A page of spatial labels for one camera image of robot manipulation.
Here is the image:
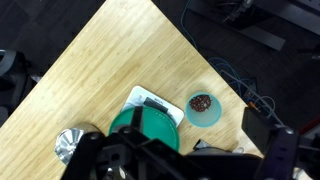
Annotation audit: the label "black office chair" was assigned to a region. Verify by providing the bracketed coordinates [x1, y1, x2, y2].
[0, 49, 38, 128]

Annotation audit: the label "brown beans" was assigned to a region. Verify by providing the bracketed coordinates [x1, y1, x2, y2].
[189, 94, 213, 113]

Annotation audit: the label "translucent blue plastic cup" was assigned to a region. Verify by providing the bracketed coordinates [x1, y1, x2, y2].
[185, 92, 223, 129]

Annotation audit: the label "white digital kitchen scale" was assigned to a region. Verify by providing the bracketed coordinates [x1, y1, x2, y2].
[121, 85, 185, 128]

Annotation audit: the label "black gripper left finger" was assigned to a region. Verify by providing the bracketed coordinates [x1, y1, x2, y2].
[61, 105, 188, 180]

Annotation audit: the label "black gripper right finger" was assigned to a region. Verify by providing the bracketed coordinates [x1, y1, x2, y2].
[241, 107, 320, 180]

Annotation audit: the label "blue floor cable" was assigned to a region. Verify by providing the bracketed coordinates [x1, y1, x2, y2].
[179, 0, 279, 118]

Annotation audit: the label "black low platform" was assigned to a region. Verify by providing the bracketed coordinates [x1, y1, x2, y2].
[186, 0, 320, 52]

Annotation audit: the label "green plastic plate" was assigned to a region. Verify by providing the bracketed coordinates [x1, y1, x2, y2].
[108, 105, 181, 153]

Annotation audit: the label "small stainless steel pot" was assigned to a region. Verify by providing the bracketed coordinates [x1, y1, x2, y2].
[54, 123, 101, 167]

